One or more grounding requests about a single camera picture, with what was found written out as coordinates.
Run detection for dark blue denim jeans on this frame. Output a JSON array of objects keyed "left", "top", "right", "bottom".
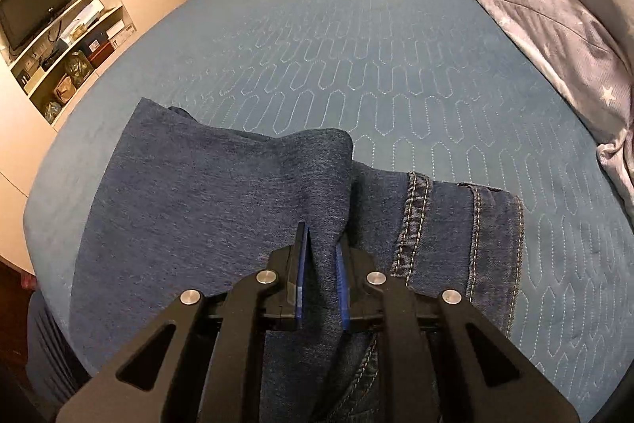
[{"left": 69, "top": 99, "right": 524, "bottom": 422}]

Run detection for person dark trouser leg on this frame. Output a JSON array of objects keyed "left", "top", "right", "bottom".
[{"left": 26, "top": 291, "right": 92, "bottom": 412}]

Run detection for brown handbag on shelf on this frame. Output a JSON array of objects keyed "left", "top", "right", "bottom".
[{"left": 53, "top": 75, "right": 76, "bottom": 105}]

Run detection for teal quilted bed cover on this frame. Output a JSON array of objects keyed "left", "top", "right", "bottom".
[{"left": 25, "top": 0, "right": 633, "bottom": 422}]

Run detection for grey star-print duvet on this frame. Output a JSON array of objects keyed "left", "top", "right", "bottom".
[{"left": 477, "top": 0, "right": 633, "bottom": 211}]

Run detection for cream wardrobe shelf unit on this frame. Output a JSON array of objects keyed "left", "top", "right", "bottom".
[{"left": 1, "top": 0, "right": 187, "bottom": 273}]

